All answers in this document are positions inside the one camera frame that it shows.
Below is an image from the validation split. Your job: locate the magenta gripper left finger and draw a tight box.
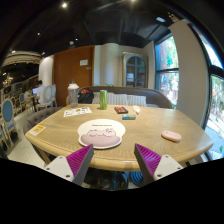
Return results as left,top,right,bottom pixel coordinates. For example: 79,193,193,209
45,144,94,186

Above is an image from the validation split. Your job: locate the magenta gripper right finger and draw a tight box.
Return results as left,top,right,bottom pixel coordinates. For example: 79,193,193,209
134,144,182,184

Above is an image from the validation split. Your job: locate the white pink mouse pad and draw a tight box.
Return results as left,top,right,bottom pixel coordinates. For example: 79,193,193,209
77,119,126,149

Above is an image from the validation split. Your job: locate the yellow white sticker card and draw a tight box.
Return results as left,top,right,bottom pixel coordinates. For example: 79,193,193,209
29,125,45,136

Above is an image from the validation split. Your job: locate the teal small pack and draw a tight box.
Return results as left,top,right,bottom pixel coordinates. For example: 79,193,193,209
122,115,136,120

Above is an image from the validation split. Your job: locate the white printed leaflet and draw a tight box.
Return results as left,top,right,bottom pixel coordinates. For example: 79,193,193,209
64,107,92,117

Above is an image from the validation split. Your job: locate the white crumpled tissue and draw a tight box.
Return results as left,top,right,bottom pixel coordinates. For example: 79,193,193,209
132,105,141,115

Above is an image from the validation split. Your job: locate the grey tufted chair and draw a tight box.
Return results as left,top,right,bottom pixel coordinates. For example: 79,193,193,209
23,107,60,134

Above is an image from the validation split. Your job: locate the black red small box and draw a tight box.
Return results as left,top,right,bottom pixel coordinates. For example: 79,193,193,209
114,107,128,114

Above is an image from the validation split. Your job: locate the brown upholstered bench sofa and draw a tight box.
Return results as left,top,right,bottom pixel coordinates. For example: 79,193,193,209
84,86,172,109

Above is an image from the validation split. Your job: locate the black backpack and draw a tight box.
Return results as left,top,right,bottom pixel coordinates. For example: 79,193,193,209
78,88,94,104

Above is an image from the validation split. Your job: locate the blue white dining chair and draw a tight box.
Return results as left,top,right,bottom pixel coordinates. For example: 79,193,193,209
1,98,16,145

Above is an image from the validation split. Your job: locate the striped cushion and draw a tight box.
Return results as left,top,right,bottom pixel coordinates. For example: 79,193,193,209
91,91,148,108

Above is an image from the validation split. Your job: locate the green drink can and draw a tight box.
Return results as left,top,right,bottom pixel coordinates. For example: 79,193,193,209
100,90,107,110

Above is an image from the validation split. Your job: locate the clear shaker bottle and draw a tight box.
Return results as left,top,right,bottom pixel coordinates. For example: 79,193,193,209
68,82,79,108

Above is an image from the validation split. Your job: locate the seated person white shirt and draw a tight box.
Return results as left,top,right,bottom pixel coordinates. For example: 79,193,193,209
37,80,46,104

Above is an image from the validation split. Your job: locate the wooden door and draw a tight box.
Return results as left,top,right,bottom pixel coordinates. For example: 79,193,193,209
52,45,95,106

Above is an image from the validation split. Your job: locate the glass display cabinet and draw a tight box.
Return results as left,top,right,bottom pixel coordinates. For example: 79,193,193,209
122,52,148,88

